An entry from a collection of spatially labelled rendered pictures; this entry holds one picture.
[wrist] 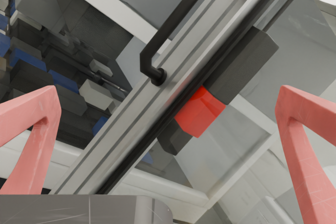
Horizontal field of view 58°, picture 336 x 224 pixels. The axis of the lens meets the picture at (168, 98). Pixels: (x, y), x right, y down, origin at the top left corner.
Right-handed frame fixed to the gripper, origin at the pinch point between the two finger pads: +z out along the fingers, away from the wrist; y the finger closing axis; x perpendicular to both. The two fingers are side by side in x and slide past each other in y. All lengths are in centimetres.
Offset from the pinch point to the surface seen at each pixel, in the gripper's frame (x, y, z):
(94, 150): 26.3, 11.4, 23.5
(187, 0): 4.5, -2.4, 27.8
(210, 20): 7.6, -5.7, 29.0
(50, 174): 65, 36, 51
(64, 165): 63, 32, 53
